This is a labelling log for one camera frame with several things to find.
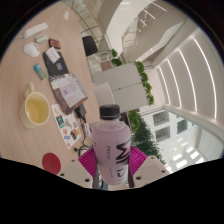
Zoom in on white planter cabinet with plants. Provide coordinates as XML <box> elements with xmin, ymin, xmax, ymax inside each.
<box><xmin>91</xmin><ymin>60</ymin><xmax>155</xmax><ymax>114</ymax></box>

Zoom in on black cable bundle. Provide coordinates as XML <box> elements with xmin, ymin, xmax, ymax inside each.
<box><xmin>76</xmin><ymin>116</ymin><xmax>98</xmax><ymax>158</ymax></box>

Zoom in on flat round red coaster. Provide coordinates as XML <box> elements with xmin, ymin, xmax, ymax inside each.
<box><xmin>41</xmin><ymin>152</ymin><xmax>62</xmax><ymax>176</ymax></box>

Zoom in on small black red case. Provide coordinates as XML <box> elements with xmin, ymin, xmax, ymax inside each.
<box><xmin>48</xmin><ymin>38</ymin><xmax>62</xmax><ymax>50</ymax></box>

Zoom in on brown planter with green plants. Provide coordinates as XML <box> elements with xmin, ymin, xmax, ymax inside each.
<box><xmin>99</xmin><ymin>48</ymin><xmax>123</xmax><ymax>72</ymax></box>

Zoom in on white chair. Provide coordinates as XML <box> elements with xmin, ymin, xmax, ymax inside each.
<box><xmin>94</xmin><ymin>82</ymin><xmax>116</xmax><ymax>108</ymax></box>

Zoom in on white computer mouse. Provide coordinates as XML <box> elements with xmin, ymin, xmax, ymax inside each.
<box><xmin>22</xmin><ymin>42</ymin><xmax>41</xmax><ymax>58</ymax></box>

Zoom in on glass railing with wooden handrail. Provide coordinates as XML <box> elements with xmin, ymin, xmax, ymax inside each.
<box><xmin>71</xmin><ymin>0</ymin><xmax>111</xmax><ymax>76</ymax></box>

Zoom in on purple drink bottle black cap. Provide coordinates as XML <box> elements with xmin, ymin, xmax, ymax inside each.
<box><xmin>90</xmin><ymin>103</ymin><xmax>132</xmax><ymax>186</ymax></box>

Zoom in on small grey device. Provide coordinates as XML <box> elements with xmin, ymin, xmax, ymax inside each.
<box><xmin>34</xmin><ymin>33</ymin><xmax>49</xmax><ymax>44</ymax></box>

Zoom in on ceiling light strips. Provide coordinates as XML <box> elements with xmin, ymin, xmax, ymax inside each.
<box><xmin>156</xmin><ymin>28</ymin><xmax>219</xmax><ymax>121</ymax></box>

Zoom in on long white device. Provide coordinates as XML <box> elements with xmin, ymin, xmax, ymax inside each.
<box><xmin>22</xmin><ymin>22</ymin><xmax>49</xmax><ymax>40</ymax></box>

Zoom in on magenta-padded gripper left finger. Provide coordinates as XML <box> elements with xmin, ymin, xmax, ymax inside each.
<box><xmin>57</xmin><ymin>147</ymin><xmax>100</xmax><ymax>189</ymax></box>

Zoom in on small teal card box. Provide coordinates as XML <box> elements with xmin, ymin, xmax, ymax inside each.
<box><xmin>33</xmin><ymin>63</ymin><xmax>48</xmax><ymax>81</ymax></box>

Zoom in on black office chair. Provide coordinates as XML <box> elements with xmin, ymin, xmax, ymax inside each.
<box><xmin>81</xmin><ymin>35</ymin><xmax>99</xmax><ymax>58</ymax></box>

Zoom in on white paper note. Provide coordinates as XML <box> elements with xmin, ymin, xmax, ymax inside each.
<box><xmin>44</xmin><ymin>46</ymin><xmax>61</xmax><ymax>64</ymax></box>

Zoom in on open brown booklet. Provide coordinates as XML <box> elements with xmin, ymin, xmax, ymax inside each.
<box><xmin>48</xmin><ymin>73</ymin><xmax>89</xmax><ymax>116</ymax></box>

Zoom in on row of green hedge plants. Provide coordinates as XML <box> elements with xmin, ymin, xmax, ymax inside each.
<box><xmin>128</xmin><ymin>109</ymin><xmax>168</xmax><ymax>166</ymax></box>

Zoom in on pale yellow mug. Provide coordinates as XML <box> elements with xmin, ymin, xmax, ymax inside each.
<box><xmin>18</xmin><ymin>81</ymin><xmax>51</xmax><ymax>130</ymax></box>

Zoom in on black notebook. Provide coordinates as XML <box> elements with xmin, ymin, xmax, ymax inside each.
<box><xmin>42</xmin><ymin>49</ymin><xmax>70</xmax><ymax>77</ymax></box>

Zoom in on black power adapter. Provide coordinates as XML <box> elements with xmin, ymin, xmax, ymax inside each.
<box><xmin>74</xmin><ymin>103</ymin><xmax>88</xmax><ymax>120</ymax></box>

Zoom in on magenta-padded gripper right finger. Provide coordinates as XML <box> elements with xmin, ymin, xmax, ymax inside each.
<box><xmin>126</xmin><ymin>145</ymin><xmax>171</xmax><ymax>188</ymax></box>

